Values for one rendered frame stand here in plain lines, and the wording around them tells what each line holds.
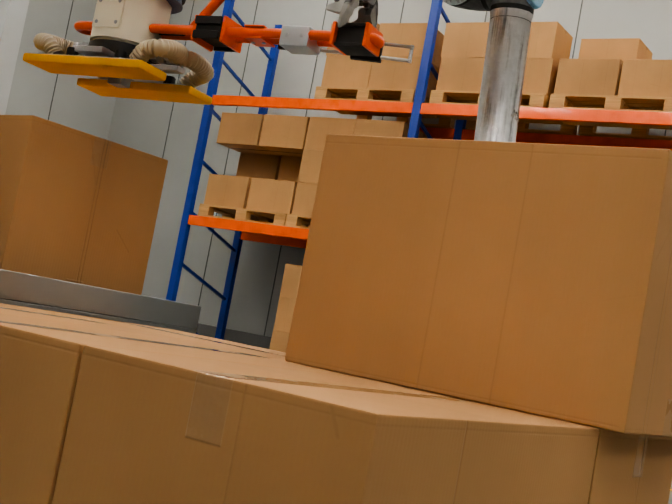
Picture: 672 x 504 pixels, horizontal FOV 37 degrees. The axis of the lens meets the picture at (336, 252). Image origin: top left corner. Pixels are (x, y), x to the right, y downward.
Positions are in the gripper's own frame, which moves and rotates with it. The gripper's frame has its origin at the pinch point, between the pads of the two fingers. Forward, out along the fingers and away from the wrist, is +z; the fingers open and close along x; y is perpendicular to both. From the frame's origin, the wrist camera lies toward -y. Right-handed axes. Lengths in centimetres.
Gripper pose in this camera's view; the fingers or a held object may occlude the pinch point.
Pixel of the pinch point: (356, 41)
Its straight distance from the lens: 218.0
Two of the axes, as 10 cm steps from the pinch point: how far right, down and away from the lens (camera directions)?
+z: -1.8, 9.8, -0.8
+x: -4.3, -1.5, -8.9
